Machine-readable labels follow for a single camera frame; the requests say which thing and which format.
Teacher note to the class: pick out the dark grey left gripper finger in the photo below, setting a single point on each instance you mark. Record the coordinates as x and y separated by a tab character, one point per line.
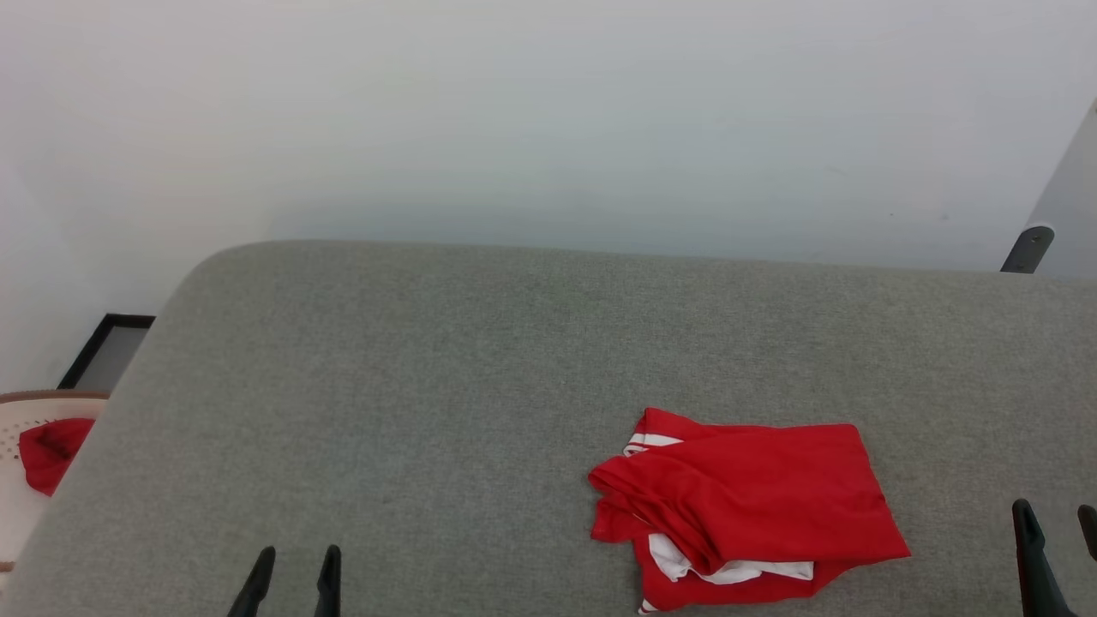
329	587
255	587

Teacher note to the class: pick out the black framed panel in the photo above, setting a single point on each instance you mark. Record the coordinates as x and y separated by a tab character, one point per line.
81	360

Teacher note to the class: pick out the white laundry basket brown rim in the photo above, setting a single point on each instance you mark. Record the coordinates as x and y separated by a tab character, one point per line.
17	514

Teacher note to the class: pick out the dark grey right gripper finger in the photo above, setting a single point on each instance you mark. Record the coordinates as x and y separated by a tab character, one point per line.
1037	574
1090	524

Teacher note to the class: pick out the light grey board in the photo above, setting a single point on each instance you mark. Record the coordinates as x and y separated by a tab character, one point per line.
1076	214

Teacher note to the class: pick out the red garment in basket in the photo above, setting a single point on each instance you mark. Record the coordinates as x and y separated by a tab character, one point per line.
53	452

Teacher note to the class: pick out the grey metal bracket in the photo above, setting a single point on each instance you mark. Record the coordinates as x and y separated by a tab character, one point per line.
1027	250

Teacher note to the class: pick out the red and white shirt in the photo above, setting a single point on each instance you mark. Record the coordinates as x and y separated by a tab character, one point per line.
763	488

